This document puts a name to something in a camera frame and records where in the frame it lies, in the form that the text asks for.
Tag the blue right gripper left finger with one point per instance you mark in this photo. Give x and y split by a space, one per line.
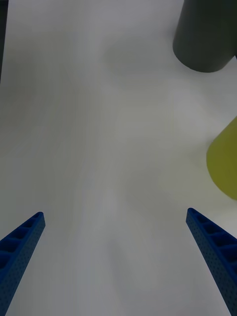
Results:
17 259

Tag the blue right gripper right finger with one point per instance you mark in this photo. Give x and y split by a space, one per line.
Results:
217 254

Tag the yellow-green plastic waste bin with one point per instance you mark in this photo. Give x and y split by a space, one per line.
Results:
225 160

